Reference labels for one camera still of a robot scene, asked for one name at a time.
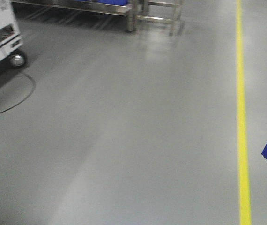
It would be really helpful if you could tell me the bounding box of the white wheeled cart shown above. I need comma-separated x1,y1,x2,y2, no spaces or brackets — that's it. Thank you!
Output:
0,0,28,69

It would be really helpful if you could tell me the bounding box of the stainless steel rack frame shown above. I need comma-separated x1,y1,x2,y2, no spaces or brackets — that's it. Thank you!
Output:
11,0,183,36

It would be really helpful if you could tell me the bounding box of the black floor cable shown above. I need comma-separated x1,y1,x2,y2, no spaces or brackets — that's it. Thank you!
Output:
0,71,36,122

